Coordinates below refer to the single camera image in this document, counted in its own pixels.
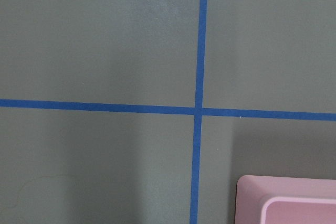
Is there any pink plastic bin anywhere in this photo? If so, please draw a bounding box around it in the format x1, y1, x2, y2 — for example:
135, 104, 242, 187
235, 175, 335, 223

